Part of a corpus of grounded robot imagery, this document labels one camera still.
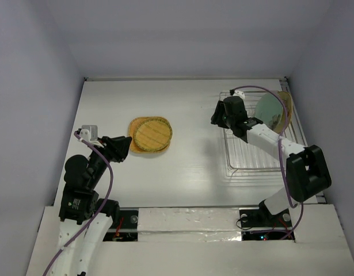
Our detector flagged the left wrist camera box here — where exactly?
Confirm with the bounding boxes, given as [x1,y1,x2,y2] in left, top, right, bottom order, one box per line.
[79,125,98,143]

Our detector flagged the metal wire dish rack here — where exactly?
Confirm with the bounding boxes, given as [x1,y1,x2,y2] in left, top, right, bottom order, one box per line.
[218,90,303,181]

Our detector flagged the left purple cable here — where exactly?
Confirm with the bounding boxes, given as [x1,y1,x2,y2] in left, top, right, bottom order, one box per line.
[43,129,114,276]

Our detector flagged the green rimmed woven plate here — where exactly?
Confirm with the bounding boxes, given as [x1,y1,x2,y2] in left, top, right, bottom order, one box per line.
[135,118,174,151]

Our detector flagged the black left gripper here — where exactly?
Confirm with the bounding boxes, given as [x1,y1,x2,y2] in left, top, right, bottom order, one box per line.
[87,134,132,186]

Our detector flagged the aluminium rail right side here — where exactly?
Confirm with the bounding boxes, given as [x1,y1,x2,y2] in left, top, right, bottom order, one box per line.
[280,77,326,204]

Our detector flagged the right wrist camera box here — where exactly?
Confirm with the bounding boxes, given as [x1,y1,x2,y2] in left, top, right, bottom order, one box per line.
[229,89,246,99]

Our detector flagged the small orange woven plate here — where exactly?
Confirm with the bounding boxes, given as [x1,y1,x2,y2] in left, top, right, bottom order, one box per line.
[133,117,173,152]

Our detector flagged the large orange woven plate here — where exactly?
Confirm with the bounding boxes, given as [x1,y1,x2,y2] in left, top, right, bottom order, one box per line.
[128,117,173,154]

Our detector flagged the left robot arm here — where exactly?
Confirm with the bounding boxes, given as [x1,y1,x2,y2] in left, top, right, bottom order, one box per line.
[43,129,132,275]

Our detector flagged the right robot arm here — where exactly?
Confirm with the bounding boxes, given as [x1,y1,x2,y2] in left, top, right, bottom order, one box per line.
[211,96,332,225]

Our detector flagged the teal floral ceramic plate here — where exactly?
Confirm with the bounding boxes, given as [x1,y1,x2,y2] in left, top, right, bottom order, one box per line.
[254,92,283,130]

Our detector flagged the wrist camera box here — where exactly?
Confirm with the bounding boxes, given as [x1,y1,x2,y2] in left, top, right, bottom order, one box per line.
[79,125,98,143]
[229,89,246,99]

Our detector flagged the white foam block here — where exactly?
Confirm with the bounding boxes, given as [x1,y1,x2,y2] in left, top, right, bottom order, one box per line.
[137,208,242,243]

